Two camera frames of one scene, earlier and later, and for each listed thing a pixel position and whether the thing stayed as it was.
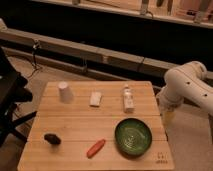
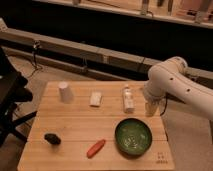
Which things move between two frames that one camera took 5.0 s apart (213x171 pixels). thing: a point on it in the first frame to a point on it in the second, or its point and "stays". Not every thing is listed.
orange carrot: (95, 148) stays
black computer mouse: (52, 139) stays
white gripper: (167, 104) to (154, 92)
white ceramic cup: (65, 94) stays
